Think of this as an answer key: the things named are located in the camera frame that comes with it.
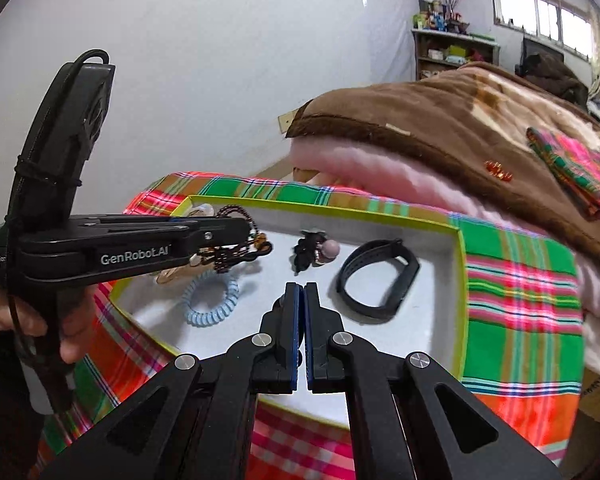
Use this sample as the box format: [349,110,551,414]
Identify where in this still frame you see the window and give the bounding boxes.
[493,0,595,62]

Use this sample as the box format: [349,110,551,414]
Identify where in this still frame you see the wall socket plate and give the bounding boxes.
[277,108,298,134]

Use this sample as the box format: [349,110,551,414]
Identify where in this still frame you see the wooden shelf unit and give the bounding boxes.
[412,28,501,80]

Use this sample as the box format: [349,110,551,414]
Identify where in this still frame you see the brown fleece blanket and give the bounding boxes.
[287,62,600,264]

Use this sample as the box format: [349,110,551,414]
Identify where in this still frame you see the person's left hand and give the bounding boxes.
[0,283,100,365]

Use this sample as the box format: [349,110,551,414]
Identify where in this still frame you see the colourful plaid cloth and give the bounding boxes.
[30,172,584,478]

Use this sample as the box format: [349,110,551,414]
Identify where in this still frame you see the yellow-green cardboard box tray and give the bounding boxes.
[108,194,470,430]

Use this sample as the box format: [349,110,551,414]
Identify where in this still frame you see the black hair tie pink ball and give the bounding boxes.
[291,230,340,274]

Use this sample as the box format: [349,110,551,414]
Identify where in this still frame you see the cardboard box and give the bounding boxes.
[559,368,600,479]

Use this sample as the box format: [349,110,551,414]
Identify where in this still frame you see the dark jacket on chair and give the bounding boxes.
[515,38,588,110]

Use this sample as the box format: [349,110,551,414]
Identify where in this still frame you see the red bead ornament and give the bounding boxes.
[484,160,513,182]

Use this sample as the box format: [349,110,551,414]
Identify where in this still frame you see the light blue spiral hair tie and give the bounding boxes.
[182,268,242,328]

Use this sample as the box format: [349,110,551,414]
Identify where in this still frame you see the black cable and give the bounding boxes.
[2,48,112,413]

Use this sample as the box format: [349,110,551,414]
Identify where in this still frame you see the translucent beige hair claw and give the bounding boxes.
[156,203,215,285]

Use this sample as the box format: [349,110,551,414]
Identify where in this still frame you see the folded plaid cloth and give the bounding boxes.
[526,128,600,221]

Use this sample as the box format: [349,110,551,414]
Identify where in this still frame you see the brown beaded bracelet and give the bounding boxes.
[194,204,275,274]

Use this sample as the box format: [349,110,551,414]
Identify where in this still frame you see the black smart band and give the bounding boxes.
[336,238,420,322]

